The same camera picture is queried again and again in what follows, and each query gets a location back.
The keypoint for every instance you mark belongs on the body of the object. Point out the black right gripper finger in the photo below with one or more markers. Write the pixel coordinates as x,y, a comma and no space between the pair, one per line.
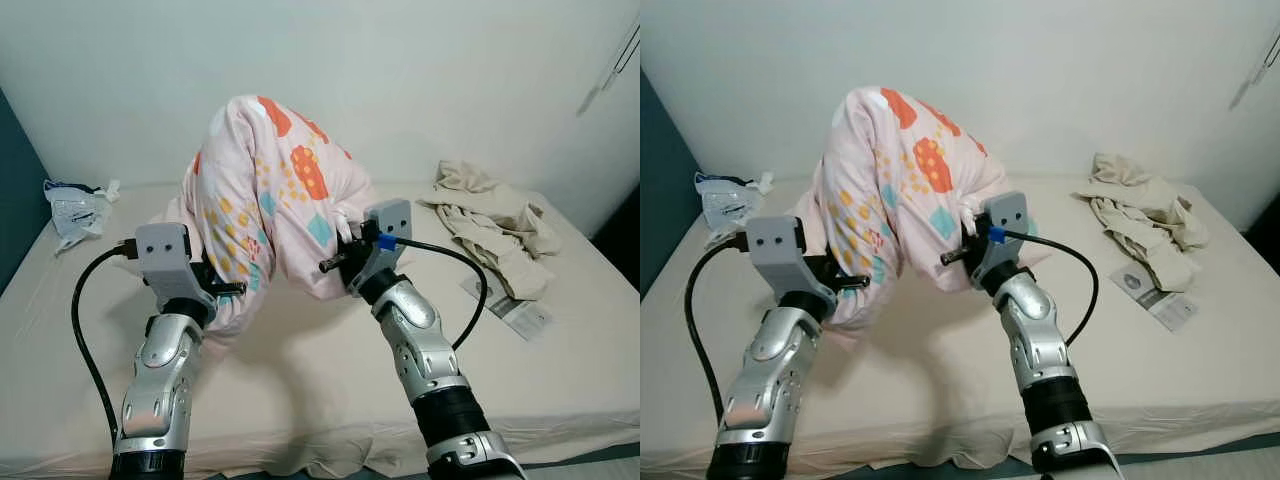
958,256
336,263

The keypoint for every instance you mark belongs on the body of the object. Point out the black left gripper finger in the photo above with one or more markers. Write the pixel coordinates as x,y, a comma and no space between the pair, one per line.
853,284
235,290

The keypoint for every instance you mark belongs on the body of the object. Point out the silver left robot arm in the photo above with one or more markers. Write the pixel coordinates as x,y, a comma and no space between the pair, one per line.
770,380
160,390

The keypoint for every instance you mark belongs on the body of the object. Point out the crumpled beige garment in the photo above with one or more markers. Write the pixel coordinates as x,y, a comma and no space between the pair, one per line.
1140,215
490,225

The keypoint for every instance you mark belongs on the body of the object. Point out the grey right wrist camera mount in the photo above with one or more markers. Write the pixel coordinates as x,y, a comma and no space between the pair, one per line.
1008,212
390,218

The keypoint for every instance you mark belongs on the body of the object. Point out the clear plastic bag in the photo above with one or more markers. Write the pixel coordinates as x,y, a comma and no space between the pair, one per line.
75,212
725,205

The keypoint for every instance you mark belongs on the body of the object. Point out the pink patterned pillow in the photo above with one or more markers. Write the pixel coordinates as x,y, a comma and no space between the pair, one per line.
910,190
290,200

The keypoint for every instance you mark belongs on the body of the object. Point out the white paper packet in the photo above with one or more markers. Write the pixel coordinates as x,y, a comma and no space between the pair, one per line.
525,318
1170,310

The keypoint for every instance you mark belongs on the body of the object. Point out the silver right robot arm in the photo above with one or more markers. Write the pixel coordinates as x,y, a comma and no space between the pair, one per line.
1035,335
420,340

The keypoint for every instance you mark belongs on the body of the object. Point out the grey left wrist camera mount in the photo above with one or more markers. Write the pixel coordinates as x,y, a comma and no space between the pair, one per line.
775,240
165,245

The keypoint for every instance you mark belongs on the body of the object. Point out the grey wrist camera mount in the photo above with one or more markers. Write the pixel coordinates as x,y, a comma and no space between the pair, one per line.
165,245
390,218
1008,212
775,240

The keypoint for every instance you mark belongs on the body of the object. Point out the bed with beige sheet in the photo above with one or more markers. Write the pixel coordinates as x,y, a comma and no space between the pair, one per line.
950,400
330,400

